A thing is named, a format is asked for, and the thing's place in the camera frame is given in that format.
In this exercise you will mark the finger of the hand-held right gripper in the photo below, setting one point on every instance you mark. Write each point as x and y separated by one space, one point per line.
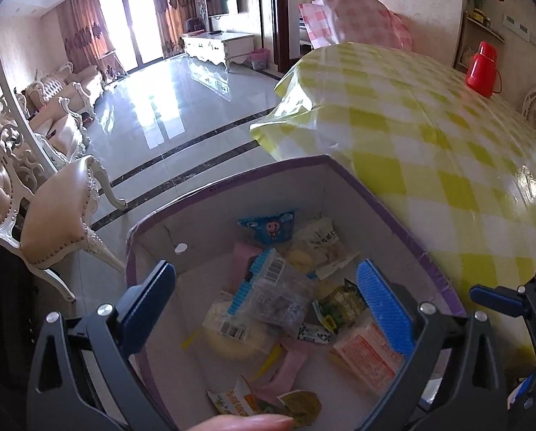
497 301
526 390

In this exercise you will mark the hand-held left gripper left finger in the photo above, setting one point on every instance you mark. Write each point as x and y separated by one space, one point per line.
153 298

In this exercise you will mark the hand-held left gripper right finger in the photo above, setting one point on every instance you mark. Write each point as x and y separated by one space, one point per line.
380 305

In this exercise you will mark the red white snack packet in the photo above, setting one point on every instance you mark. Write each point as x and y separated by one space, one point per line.
366 359

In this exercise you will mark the small black white snack packet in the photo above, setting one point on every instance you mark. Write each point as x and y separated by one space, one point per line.
315 334

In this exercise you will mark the white beige snack packet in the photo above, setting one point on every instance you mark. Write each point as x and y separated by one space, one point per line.
326 244

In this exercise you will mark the small round yellow cake packet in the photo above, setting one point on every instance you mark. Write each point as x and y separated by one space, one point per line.
297 258

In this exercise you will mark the pink snack packet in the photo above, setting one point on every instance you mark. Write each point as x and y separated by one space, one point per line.
243 262
290 370

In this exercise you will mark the large round yellow cake packet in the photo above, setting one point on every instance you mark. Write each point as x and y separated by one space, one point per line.
241 345

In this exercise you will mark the clear blue-edged snack packet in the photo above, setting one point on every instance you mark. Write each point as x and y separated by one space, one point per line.
277 292

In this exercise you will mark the yellow green round snack packet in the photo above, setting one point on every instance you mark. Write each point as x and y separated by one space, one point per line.
301 406

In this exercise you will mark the orange white snack packet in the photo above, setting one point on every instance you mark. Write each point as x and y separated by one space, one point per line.
234 402

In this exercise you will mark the blue cartoon snack packet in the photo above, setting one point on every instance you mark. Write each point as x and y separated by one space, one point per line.
268 229

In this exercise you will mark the purple rimmed cardboard box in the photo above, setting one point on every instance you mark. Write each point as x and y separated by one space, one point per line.
259 193

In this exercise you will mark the person's left hand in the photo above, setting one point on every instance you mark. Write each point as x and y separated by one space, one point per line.
245 424

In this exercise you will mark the yellow paper strip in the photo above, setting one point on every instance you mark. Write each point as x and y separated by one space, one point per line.
268 361
192 339

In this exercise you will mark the beige tufted dining chair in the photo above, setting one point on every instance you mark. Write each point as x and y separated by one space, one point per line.
61 215

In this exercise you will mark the yellow checked tablecloth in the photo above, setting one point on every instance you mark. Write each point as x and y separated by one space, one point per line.
429 143

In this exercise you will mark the beige ornate sofa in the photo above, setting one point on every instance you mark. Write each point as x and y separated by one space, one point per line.
56 125
52 87

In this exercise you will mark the red thermos flask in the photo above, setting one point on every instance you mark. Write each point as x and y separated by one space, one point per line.
481 72

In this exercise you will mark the beige shelf ornament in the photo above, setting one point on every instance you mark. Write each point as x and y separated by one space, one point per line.
465 57

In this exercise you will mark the pink waste bin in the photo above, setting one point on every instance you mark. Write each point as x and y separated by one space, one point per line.
259 59

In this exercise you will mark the white television cabinet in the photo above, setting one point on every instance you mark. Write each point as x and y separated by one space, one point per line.
218 45

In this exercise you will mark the white corner shelf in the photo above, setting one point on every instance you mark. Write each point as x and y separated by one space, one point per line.
483 28

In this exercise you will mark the brown curtain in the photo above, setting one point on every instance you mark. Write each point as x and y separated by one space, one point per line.
173 4
86 31

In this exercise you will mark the dark red bag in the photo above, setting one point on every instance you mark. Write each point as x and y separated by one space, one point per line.
194 26

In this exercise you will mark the glass balcony door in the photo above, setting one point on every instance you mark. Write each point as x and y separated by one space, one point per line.
128 22

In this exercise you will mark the yellow lidded jar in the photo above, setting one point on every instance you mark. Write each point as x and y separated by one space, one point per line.
479 16

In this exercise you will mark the pink checkered cloth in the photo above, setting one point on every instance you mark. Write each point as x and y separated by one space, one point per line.
357 13

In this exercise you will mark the white wall switch panel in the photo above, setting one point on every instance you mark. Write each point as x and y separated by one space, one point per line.
535 39
516 23

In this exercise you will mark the brown door frame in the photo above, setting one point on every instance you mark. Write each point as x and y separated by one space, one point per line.
281 9

